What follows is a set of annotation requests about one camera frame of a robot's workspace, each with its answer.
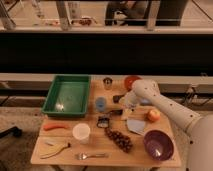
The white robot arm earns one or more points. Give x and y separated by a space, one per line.
199 128

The green plastic tray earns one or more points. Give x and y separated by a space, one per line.
68 96

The small metal cup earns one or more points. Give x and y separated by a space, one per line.
107 82

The black rectangular block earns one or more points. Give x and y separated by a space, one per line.
117 98

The blue plastic cup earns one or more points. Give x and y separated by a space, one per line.
100 104

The red bowl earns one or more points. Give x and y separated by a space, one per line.
129 80

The blue sponge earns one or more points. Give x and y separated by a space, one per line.
145 102

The grey blue cloth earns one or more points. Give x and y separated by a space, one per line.
135 126

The white plastic cup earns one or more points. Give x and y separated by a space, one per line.
81 132

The wooden table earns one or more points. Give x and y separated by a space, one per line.
98 141

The orange apple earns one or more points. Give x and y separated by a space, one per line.
153 115

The bunch of dark grapes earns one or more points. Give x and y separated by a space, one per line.
121 140

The person in background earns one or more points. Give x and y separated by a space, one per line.
133 10

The orange carrot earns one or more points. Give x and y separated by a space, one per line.
48 127

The metal fork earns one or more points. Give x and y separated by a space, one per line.
83 156

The purple bowl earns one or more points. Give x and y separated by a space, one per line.
158 145

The yellow handled pliers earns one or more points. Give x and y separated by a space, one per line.
54 150

